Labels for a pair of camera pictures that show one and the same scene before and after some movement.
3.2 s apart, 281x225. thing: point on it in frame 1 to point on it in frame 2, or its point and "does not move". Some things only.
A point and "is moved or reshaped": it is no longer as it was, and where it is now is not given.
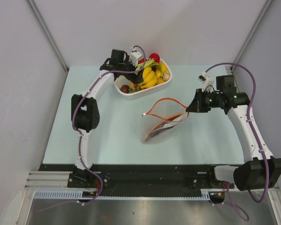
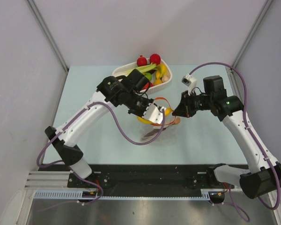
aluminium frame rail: [37, 180] does not move
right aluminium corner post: [250, 35] does not move
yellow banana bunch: [151, 78] to [167, 111]
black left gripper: [137, 78] to [141, 113]
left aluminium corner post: [33, 7] does not move
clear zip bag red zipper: [164, 115] is moved or reshaped
